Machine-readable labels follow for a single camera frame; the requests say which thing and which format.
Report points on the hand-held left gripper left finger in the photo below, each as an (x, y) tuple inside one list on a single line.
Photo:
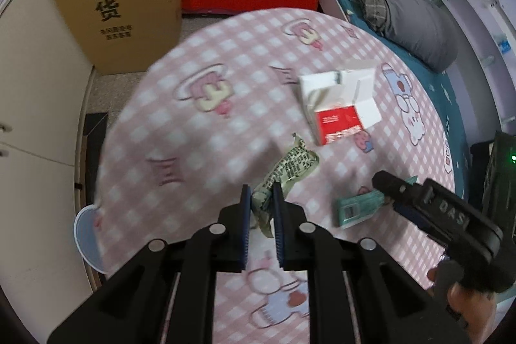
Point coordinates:
[(245, 227)]

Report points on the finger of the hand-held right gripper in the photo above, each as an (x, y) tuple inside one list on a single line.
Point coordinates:
[(411, 217), (397, 187)]

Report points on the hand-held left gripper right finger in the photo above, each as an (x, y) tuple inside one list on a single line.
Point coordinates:
[(279, 223)]

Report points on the small teal packet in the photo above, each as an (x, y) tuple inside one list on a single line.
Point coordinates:
[(354, 209)]

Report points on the green printed wrapper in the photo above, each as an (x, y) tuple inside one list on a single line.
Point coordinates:
[(294, 162)]

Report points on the pale blue plastic bin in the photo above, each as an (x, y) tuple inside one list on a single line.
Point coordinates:
[(86, 235)]

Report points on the person's right hand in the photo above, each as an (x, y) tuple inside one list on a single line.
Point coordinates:
[(469, 305)]

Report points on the white and red carton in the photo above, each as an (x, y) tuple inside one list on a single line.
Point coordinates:
[(334, 118)]

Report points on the pink checked printed blanket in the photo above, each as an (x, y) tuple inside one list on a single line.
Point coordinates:
[(201, 142)]

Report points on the bed with teal sheet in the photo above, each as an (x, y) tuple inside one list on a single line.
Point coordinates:
[(433, 80)]

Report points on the grey duvet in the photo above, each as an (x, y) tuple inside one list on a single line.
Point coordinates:
[(411, 13)]

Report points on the grey plaid pillow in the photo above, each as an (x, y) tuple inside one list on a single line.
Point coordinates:
[(373, 1)]

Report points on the white cabinet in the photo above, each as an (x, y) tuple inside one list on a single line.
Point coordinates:
[(36, 106)]

